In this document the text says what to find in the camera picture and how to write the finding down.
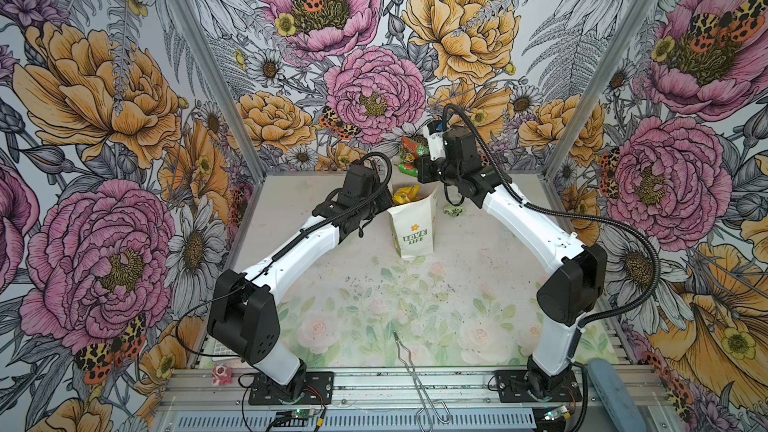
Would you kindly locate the yellow snack packet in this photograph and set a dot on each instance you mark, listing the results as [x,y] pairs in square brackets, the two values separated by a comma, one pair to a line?
[406,195]

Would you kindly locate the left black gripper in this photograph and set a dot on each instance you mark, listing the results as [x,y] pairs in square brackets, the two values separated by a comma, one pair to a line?
[387,202]

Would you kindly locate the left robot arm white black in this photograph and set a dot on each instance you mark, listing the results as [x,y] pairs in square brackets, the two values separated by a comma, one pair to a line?
[244,309]

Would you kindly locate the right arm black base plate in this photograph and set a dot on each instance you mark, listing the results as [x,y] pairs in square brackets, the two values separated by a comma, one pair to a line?
[518,386]

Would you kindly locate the metal wire tongs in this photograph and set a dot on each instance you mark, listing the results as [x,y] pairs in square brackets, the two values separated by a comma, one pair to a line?
[431,412]

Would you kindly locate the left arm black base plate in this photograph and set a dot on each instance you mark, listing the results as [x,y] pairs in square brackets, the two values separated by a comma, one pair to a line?
[307,388]

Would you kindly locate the white paper bag Love Life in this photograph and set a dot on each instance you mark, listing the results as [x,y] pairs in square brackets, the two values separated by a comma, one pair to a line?
[413,225]

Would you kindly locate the grey padded object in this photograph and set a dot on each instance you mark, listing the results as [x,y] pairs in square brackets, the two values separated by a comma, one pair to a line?
[614,395]

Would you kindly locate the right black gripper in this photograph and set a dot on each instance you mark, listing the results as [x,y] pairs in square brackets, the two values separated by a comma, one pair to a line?
[424,164]

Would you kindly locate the green snack packet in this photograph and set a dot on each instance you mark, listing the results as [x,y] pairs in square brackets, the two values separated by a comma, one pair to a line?
[410,151]

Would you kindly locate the green circuit board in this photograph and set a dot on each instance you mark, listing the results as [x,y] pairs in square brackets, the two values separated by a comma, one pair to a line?
[296,417]
[559,413]

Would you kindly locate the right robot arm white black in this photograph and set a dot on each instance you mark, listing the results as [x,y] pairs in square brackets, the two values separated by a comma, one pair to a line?
[575,271]

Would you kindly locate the right green circuit board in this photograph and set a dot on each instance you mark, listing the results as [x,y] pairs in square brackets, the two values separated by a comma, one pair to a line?
[559,413]

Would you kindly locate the small green candy wrapper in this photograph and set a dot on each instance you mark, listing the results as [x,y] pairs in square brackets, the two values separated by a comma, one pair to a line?
[454,210]

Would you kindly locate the small pink toy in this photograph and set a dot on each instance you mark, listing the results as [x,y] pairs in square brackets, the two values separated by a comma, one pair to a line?
[221,375]

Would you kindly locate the left green circuit board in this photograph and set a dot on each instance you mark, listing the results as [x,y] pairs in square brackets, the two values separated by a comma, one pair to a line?
[296,417]

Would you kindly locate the aluminium front rail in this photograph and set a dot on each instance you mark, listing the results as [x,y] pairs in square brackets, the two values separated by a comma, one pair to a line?
[362,399]

